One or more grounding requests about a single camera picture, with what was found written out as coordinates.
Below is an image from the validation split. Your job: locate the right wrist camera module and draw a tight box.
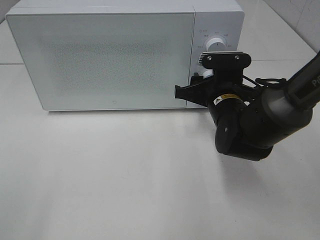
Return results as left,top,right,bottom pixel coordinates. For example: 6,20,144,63
198,51,252,85

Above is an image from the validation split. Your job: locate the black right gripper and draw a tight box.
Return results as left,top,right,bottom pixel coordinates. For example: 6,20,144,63
174,72,250,125

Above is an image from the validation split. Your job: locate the white dial knob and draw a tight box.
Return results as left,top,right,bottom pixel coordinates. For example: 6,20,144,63
202,69,213,79
205,36,227,52

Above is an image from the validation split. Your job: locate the white microwave oven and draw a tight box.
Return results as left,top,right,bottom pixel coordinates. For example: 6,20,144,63
5,0,245,109

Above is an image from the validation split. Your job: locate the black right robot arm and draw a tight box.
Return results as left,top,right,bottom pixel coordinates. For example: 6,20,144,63
174,51,320,161

